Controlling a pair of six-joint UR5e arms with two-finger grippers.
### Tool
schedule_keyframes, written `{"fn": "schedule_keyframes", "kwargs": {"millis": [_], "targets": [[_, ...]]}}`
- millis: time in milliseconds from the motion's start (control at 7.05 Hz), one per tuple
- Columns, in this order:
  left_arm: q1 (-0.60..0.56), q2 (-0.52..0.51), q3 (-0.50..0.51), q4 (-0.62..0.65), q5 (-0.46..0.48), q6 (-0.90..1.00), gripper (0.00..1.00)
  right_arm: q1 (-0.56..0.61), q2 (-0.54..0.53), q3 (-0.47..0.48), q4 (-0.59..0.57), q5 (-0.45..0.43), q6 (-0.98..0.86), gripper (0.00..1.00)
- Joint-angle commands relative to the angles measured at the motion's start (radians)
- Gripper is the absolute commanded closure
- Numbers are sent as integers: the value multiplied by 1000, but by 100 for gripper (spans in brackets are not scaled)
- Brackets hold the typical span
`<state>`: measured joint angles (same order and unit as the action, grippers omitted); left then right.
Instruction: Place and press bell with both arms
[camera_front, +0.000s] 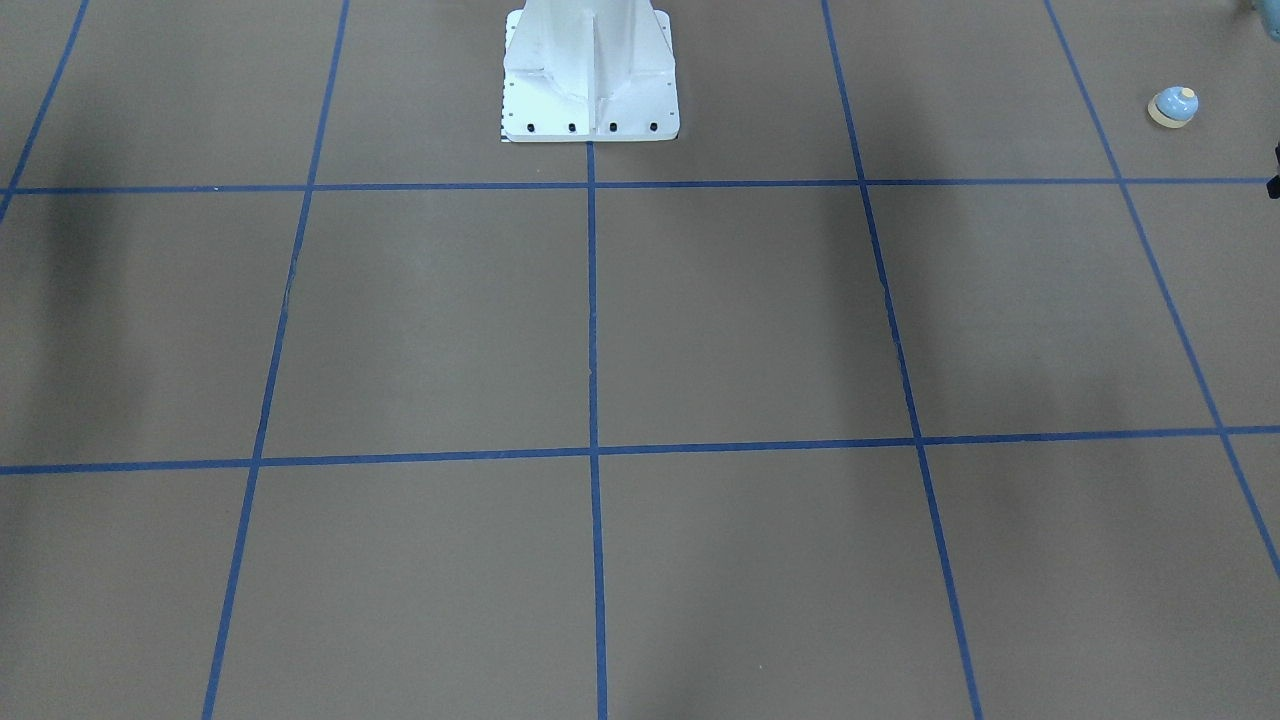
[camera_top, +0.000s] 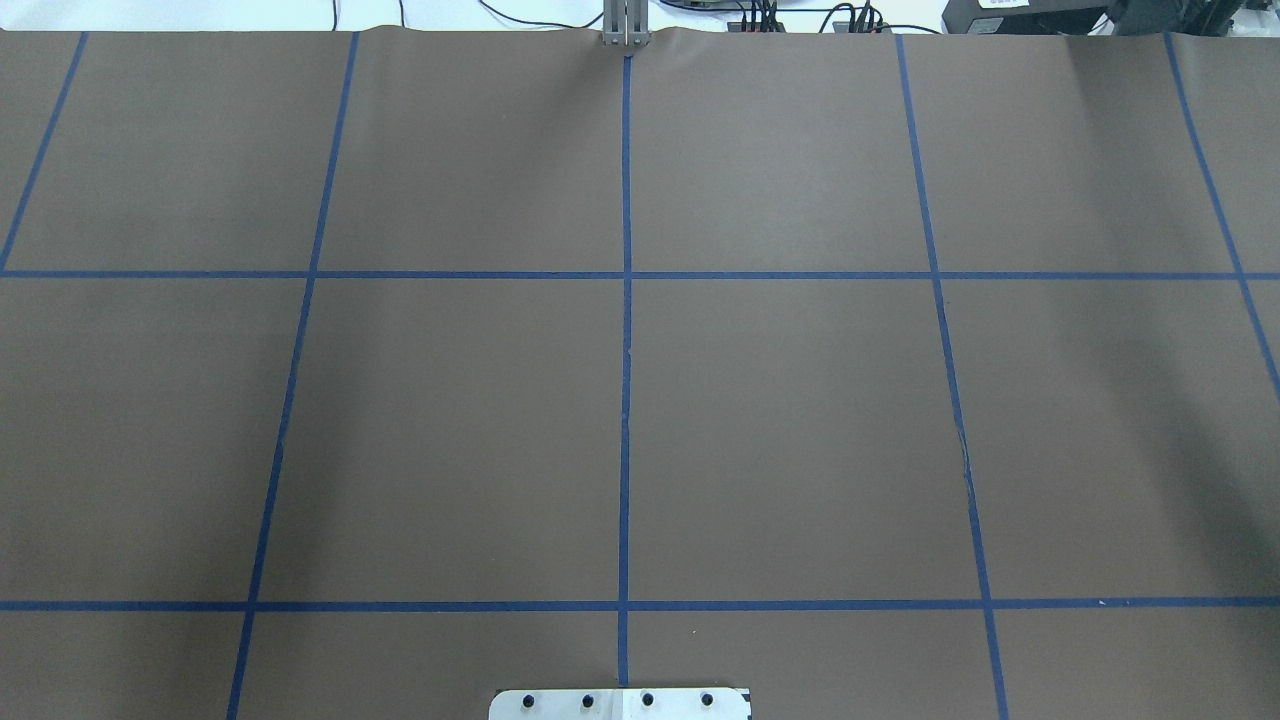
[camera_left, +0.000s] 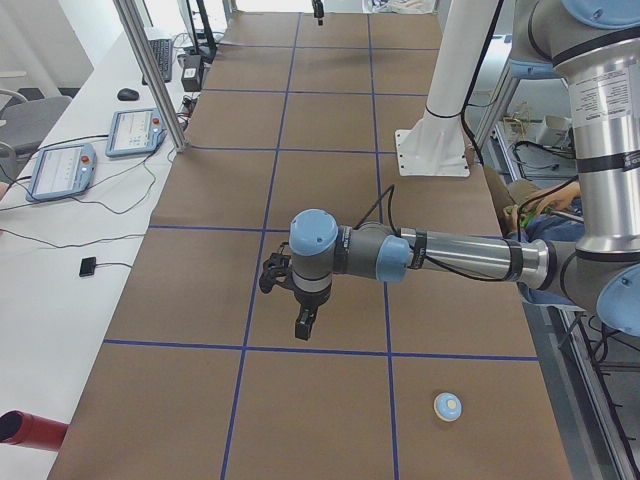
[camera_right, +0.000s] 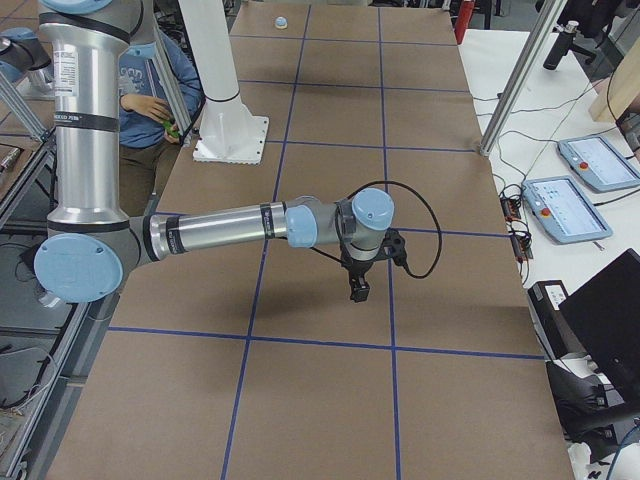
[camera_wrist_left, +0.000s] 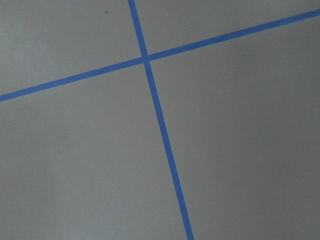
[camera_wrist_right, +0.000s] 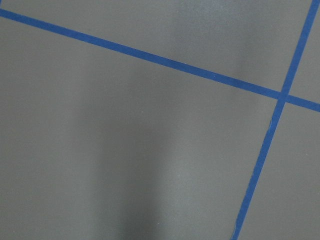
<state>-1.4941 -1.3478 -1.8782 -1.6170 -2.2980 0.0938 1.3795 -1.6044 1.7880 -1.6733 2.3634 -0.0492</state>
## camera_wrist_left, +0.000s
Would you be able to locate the blue tape line crosswise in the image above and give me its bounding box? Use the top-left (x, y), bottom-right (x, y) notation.
top-left (0, 9), bottom-right (320, 102)

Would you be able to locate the blue tape line lengthwise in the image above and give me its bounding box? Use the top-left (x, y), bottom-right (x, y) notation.
top-left (128, 0), bottom-right (194, 240)

